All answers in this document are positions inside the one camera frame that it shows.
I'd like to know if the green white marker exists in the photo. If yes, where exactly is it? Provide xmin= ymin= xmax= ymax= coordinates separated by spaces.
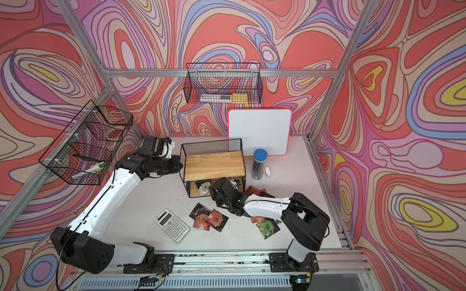
xmin=71 ymin=162 xmax=108 ymax=179

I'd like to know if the left wall wire basket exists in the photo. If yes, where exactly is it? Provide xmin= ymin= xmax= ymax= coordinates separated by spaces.
xmin=39 ymin=101 xmax=133 ymax=186

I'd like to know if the back wall wire basket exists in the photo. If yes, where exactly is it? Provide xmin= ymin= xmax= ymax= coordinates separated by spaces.
xmin=183 ymin=61 xmax=263 ymax=106

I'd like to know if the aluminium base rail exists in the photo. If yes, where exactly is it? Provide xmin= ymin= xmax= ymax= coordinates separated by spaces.
xmin=71 ymin=249 xmax=380 ymax=291

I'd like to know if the white tea bag lower shelf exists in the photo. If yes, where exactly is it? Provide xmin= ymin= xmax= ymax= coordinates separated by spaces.
xmin=199 ymin=181 xmax=211 ymax=196

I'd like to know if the yellow item in basket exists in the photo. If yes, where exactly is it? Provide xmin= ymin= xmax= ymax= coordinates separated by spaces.
xmin=231 ymin=93 xmax=249 ymax=104

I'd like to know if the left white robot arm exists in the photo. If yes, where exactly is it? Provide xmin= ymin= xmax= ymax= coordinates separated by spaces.
xmin=50 ymin=137 xmax=183 ymax=274

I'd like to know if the white eraser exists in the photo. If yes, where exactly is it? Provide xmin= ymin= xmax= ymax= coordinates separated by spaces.
xmin=263 ymin=166 xmax=271 ymax=178

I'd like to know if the red tea bag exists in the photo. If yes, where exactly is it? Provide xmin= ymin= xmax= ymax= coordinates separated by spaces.
xmin=189 ymin=203 xmax=212 ymax=231
xmin=208 ymin=210 xmax=229 ymax=232
xmin=251 ymin=217 xmax=265 ymax=224

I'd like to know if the white scientific calculator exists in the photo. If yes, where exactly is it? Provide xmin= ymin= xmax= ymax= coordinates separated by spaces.
xmin=154 ymin=209 xmax=190 ymax=243

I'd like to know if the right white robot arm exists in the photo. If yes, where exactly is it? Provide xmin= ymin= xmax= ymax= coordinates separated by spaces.
xmin=209 ymin=178 xmax=330 ymax=267

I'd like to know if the wall wire basket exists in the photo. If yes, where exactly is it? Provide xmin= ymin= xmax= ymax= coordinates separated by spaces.
xmin=39 ymin=101 xmax=133 ymax=186
xmin=183 ymin=61 xmax=263 ymax=106

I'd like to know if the da hong pao tea bag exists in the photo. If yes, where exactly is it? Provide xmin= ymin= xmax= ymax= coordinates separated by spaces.
xmin=246 ymin=186 xmax=266 ymax=197

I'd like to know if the black wire two-tier shelf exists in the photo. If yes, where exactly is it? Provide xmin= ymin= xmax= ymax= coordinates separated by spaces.
xmin=180 ymin=138 xmax=246 ymax=198

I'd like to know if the green label tea bag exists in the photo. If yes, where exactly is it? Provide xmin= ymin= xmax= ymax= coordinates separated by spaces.
xmin=256 ymin=219 xmax=280 ymax=240

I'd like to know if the blue lidded pencil tube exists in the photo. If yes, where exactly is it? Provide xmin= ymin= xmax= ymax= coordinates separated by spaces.
xmin=251 ymin=149 xmax=268 ymax=180

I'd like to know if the pink framed whiteboard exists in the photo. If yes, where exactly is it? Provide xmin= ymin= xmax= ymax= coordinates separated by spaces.
xmin=228 ymin=109 xmax=292 ymax=156

